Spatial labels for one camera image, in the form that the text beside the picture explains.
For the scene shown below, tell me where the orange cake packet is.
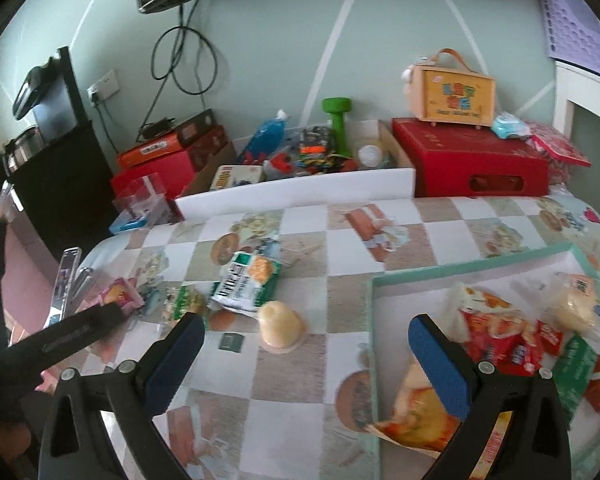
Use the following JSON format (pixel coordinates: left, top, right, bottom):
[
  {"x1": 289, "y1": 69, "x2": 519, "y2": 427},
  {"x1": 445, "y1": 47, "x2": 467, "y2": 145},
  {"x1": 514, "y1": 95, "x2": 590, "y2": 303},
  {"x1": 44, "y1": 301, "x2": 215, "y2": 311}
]
[{"x1": 365, "y1": 358, "x2": 460, "y2": 458}]

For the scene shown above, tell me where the shiny red snack bag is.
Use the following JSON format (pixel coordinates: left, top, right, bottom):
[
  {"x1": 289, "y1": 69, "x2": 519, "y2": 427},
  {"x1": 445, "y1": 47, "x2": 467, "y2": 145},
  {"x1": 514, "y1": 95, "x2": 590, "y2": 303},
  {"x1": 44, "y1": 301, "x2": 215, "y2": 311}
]
[{"x1": 463, "y1": 312, "x2": 543, "y2": 376}]

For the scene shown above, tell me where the small red candy packet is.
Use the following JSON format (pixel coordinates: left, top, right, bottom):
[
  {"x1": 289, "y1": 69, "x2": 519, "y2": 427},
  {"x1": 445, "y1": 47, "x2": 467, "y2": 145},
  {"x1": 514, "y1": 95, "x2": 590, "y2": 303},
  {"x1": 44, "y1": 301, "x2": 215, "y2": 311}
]
[{"x1": 536, "y1": 320, "x2": 565, "y2": 358}]

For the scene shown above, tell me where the green snack packet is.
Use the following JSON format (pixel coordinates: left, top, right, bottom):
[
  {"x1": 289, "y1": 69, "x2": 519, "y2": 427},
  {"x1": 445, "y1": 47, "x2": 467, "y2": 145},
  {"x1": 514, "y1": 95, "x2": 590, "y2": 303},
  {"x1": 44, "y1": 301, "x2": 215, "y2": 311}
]
[{"x1": 552, "y1": 334, "x2": 597, "y2": 426}]

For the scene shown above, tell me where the round bun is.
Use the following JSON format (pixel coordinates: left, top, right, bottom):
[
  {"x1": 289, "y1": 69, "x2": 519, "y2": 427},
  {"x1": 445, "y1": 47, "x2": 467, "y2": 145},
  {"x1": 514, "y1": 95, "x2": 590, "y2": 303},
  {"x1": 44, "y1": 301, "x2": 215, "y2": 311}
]
[{"x1": 546, "y1": 272, "x2": 600, "y2": 335}]

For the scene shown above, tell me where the yellow bread packet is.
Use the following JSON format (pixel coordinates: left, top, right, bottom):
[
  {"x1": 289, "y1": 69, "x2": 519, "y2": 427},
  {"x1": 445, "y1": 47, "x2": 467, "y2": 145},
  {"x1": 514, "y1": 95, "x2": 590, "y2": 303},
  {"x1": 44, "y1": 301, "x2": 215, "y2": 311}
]
[{"x1": 469, "y1": 411, "x2": 513, "y2": 480}]

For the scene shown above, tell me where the white persimmon snack packet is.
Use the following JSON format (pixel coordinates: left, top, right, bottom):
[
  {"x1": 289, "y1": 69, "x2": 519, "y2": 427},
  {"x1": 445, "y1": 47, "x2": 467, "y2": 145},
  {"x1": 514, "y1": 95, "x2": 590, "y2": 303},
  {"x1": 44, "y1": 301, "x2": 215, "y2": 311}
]
[{"x1": 436, "y1": 282, "x2": 515, "y2": 342}]

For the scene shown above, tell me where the small green cake packet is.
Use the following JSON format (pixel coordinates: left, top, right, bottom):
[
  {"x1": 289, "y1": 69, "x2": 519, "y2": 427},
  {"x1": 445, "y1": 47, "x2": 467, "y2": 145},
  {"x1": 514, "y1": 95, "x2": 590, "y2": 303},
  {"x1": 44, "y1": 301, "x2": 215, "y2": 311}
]
[{"x1": 162, "y1": 285, "x2": 208, "y2": 326}]

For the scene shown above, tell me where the pink roll cake packet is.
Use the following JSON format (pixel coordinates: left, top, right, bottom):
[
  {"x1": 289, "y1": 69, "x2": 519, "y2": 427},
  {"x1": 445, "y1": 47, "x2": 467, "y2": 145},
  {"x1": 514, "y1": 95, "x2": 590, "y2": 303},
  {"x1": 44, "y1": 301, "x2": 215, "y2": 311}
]
[{"x1": 83, "y1": 278, "x2": 145, "y2": 318}]

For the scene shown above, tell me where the teal shallow tray box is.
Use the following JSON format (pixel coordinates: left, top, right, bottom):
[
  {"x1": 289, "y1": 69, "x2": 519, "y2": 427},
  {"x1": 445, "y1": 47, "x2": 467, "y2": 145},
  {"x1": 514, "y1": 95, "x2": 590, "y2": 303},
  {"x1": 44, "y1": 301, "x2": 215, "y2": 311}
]
[{"x1": 367, "y1": 243, "x2": 600, "y2": 479}]

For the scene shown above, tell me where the pale jelly cup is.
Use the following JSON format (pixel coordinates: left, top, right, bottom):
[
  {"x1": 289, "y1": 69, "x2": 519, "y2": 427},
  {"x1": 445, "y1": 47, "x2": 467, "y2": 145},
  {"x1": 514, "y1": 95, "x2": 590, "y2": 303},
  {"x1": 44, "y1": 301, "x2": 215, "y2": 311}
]
[{"x1": 258, "y1": 301, "x2": 306, "y2": 354}]

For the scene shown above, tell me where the green white cracker packet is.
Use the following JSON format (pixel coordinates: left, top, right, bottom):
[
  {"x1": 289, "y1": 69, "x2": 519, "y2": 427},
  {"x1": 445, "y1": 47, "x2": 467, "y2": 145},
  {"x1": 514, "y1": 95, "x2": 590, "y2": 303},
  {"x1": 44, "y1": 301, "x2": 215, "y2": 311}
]
[{"x1": 210, "y1": 252, "x2": 282, "y2": 318}]

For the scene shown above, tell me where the clear acrylic box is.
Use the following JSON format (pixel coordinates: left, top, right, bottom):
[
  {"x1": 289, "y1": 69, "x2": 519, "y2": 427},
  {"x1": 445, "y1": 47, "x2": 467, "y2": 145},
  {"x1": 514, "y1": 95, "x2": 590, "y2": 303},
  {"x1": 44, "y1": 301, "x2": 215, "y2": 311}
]
[{"x1": 109, "y1": 174, "x2": 176, "y2": 235}]

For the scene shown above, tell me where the black cabinet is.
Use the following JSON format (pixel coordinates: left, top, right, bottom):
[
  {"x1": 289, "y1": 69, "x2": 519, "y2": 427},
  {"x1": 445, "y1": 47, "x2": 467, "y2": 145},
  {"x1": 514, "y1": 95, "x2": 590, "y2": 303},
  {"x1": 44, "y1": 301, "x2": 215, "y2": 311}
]
[{"x1": 0, "y1": 45, "x2": 117, "y2": 271}]

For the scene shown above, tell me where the toy card box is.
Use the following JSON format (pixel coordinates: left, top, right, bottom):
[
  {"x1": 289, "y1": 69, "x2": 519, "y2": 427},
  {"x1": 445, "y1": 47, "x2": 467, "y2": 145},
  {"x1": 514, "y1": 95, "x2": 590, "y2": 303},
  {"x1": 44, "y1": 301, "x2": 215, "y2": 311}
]
[{"x1": 210, "y1": 165, "x2": 264, "y2": 191}]

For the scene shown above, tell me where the large red gift box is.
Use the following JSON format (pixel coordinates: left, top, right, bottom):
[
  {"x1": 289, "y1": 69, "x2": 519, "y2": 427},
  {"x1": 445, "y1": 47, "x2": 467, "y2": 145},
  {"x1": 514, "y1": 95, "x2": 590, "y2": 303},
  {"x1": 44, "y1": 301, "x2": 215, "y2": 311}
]
[{"x1": 391, "y1": 118, "x2": 548, "y2": 197}]

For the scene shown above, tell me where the red box on left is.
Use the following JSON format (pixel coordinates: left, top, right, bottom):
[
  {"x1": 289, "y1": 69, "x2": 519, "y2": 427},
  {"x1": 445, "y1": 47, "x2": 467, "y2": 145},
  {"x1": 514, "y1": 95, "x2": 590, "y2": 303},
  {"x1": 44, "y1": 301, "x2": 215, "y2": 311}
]
[{"x1": 110, "y1": 124, "x2": 232, "y2": 201}]

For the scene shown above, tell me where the white ball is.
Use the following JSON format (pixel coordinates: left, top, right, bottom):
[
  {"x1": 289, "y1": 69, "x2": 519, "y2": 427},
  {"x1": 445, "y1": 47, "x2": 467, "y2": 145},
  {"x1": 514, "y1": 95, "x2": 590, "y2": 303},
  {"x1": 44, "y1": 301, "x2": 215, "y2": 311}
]
[{"x1": 356, "y1": 144, "x2": 385, "y2": 169}]

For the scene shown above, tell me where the orange flat box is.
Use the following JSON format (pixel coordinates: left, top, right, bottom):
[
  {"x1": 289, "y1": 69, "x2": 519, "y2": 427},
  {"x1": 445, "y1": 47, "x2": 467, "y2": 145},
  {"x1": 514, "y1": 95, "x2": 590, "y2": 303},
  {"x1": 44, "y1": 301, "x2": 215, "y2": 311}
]
[{"x1": 118, "y1": 108, "x2": 216, "y2": 170}]

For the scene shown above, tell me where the red patterned flat box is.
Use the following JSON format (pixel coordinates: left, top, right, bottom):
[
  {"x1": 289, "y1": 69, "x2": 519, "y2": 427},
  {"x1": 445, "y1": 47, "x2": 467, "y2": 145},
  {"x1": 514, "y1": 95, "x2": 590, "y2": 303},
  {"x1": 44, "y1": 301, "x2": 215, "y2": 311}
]
[{"x1": 527, "y1": 122, "x2": 591, "y2": 185}]

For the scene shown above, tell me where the wet wipes pack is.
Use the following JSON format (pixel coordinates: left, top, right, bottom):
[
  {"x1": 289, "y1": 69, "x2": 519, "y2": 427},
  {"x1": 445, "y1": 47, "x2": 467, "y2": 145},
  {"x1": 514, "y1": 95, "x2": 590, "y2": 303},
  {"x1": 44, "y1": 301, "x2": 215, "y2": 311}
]
[{"x1": 491, "y1": 112, "x2": 531, "y2": 140}]

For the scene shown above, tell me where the blue water bottle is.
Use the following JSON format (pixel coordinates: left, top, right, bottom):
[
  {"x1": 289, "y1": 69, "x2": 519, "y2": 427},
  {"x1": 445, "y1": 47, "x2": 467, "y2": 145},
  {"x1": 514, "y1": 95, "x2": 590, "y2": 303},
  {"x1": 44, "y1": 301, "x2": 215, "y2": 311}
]
[{"x1": 237, "y1": 110, "x2": 289, "y2": 165}]

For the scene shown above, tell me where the green dumbbell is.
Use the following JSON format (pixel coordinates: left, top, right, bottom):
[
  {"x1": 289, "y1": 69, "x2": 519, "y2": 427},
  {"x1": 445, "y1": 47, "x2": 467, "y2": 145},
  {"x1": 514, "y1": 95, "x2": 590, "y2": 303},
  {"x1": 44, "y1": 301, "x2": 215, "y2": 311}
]
[{"x1": 322, "y1": 98, "x2": 352, "y2": 157}]

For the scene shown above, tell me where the white shelf unit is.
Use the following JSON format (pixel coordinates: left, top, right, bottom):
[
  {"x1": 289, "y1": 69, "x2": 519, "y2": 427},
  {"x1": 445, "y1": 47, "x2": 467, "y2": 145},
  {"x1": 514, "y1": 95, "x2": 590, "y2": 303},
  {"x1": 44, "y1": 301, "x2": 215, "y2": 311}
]
[{"x1": 552, "y1": 58, "x2": 600, "y2": 196}]

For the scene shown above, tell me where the purple perforated basket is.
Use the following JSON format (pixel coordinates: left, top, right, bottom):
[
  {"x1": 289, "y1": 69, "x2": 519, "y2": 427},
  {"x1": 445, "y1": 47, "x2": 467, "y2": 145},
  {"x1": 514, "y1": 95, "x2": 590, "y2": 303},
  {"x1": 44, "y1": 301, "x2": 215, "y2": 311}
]
[{"x1": 539, "y1": 0, "x2": 600, "y2": 76}]

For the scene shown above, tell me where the yellow handled gift case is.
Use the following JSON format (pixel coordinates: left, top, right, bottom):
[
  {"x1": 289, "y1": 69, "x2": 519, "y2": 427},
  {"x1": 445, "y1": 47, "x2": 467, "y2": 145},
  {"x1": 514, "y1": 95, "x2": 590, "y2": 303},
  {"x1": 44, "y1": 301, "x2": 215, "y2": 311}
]
[{"x1": 401, "y1": 48, "x2": 496, "y2": 129}]

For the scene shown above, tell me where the wall socket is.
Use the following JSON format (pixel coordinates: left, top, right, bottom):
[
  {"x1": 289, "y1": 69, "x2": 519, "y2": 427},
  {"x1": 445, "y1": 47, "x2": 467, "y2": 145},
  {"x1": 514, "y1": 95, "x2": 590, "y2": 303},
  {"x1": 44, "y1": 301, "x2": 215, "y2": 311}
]
[{"x1": 87, "y1": 70, "x2": 120, "y2": 106}]

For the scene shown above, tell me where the black cable loop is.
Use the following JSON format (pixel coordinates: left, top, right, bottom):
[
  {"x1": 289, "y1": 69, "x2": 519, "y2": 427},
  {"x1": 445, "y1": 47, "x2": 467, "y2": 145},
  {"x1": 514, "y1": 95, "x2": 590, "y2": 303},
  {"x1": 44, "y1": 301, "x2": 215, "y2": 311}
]
[{"x1": 136, "y1": 0, "x2": 219, "y2": 142}]

